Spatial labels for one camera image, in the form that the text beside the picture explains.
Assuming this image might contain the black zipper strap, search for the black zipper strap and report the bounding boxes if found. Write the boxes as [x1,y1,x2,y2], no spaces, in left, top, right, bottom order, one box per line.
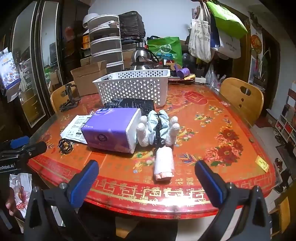
[155,112,166,149]

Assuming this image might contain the white perforated plastic basket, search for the white perforated plastic basket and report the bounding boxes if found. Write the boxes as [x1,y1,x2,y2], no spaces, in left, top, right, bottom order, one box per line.
[92,69,171,107]

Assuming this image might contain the dark mirror door cabinet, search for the dark mirror door cabinet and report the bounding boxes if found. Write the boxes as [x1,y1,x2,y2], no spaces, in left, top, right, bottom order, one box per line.
[11,0,66,130]

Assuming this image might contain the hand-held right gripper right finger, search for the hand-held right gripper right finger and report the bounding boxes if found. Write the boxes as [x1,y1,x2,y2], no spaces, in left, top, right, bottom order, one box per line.
[194,160,272,241]

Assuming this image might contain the person's left hand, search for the person's left hand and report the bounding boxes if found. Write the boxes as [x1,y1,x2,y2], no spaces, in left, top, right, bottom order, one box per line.
[5,185,25,220]

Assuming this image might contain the steel kettle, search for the steel kettle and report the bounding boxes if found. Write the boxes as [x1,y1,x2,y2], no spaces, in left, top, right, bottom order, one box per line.
[130,47,160,70]

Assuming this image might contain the black plastic bag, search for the black plastic bag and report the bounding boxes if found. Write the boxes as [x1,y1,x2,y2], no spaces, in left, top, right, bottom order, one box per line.
[118,11,146,40]

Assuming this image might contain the open cardboard box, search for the open cardboard box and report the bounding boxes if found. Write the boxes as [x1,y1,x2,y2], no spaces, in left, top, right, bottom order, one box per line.
[70,61,108,96]

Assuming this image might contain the green hanging tote bag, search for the green hanging tote bag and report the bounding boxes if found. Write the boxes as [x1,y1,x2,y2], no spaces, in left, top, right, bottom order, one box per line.
[206,0,248,39]

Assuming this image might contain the black phone stand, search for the black phone stand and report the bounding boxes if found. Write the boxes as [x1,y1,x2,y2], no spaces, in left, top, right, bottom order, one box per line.
[59,84,81,112]

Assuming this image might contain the pink towel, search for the pink towel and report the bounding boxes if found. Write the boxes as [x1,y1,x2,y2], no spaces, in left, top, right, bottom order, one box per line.
[154,146,175,180]

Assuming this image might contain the white printed packet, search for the white printed packet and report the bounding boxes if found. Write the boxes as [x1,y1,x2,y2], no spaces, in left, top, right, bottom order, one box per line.
[60,114,95,142]

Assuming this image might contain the purple tissue pack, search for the purple tissue pack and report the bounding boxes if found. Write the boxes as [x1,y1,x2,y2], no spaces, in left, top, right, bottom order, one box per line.
[81,108,142,154]

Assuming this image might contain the wall calendar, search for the wall calendar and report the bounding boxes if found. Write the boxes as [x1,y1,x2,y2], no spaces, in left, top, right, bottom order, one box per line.
[0,47,22,91]

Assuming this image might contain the green shopping bag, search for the green shopping bag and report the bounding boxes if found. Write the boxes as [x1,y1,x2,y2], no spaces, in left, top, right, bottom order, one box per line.
[147,36,183,67]

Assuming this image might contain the printed plastic bag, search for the printed plastic bag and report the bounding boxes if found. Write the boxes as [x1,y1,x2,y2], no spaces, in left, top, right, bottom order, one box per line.
[9,173,33,216]

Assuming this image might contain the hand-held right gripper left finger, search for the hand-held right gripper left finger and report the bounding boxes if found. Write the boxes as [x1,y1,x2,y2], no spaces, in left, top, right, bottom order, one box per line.
[23,159,100,241]

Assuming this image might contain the wooden chair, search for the wooden chair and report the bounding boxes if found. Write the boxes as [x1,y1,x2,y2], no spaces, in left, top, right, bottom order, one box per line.
[219,77,264,126]
[50,81,81,114]

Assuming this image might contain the white canvas tote bag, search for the white canvas tote bag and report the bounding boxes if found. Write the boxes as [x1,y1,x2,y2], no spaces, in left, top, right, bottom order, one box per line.
[188,5,215,63]

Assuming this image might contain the purple cup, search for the purple cup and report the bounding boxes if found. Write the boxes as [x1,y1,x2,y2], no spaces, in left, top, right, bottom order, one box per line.
[174,64,190,78]

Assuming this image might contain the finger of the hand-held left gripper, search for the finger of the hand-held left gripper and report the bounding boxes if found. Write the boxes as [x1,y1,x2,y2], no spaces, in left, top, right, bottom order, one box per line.
[14,141,48,161]
[0,136,30,151]

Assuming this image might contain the white paper bag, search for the white paper bag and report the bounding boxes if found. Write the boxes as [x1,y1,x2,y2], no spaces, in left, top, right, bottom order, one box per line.
[217,30,241,59]

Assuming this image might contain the black cable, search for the black cable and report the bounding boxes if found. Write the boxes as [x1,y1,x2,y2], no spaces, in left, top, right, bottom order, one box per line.
[57,138,73,154]

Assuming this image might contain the red round wall ornament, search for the red round wall ornament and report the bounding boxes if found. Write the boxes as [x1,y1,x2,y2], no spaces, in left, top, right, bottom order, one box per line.
[251,34,262,54]

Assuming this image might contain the low shelf with books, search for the low shelf with books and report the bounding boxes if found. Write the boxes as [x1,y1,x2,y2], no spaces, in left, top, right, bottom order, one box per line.
[274,81,296,144]

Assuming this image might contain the white fuzzy glove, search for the white fuzzy glove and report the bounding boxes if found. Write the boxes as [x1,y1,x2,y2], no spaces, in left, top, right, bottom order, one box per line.
[136,116,151,147]
[165,116,180,146]

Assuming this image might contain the black cloth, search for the black cloth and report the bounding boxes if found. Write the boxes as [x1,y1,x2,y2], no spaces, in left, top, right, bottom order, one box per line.
[105,98,155,116]

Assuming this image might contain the stacked grey round containers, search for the stacked grey round containers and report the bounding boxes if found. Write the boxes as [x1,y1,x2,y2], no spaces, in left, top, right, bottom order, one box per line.
[88,13,124,70]

